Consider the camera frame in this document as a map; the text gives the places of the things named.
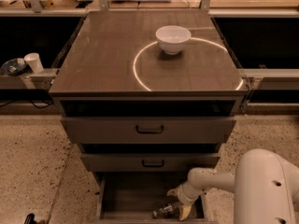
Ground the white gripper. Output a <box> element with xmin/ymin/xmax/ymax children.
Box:
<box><xmin>166</xmin><ymin>181</ymin><xmax>201</xmax><ymax>221</ymax></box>

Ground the clear plastic water bottle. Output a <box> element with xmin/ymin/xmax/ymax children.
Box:
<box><xmin>152</xmin><ymin>202</ymin><xmax>180</xmax><ymax>218</ymax></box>

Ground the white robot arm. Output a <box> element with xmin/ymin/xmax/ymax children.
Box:
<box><xmin>167</xmin><ymin>149</ymin><xmax>299</xmax><ymax>224</ymax></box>

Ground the open bottom drawer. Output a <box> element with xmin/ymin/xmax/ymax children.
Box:
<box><xmin>94</xmin><ymin>172</ymin><xmax>218</xmax><ymax>224</ymax></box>

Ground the brown drawer cabinet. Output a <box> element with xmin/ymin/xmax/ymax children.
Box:
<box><xmin>49</xmin><ymin>8</ymin><xmax>249</xmax><ymax>224</ymax></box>

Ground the dark object at bottom edge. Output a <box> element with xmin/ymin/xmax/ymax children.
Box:
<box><xmin>24</xmin><ymin>214</ymin><xmax>38</xmax><ymax>224</ymax></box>

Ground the white ceramic bowl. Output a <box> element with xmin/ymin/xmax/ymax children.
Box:
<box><xmin>155</xmin><ymin>25</ymin><xmax>192</xmax><ymax>55</ymax></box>

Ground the white paper cup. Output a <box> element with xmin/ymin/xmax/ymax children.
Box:
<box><xmin>24</xmin><ymin>52</ymin><xmax>44</xmax><ymax>73</ymax></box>

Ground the dark blue plate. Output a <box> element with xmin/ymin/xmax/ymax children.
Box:
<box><xmin>1</xmin><ymin>58</ymin><xmax>27</xmax><ymax>77</ymax></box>

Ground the middle drawer with handle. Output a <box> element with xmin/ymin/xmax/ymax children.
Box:
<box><xmin>81</xmin><ymin>153</ymin><xmax>220</xmax><ymax>172</ymax></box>

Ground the drawer with handle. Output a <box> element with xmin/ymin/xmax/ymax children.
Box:
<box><xmin>81</xmin><ymin>153</ymin><xmax>220</xmax><ymax>172</ymax></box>
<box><xmin>62</xmin><ymin>117</ymin><xmax>235</xmax><ymax>144</ymax></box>

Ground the top drawer with handle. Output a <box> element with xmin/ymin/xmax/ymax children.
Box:
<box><xmin>62</xmin><ymin>117</ymin><xmax>235</xmax><ymax>144</ymax></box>

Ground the black floor cable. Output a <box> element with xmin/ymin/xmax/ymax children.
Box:
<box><xmin>0</xmin><ymin>98</ymin><xmax>54</xmax><ymax>110</ymax></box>

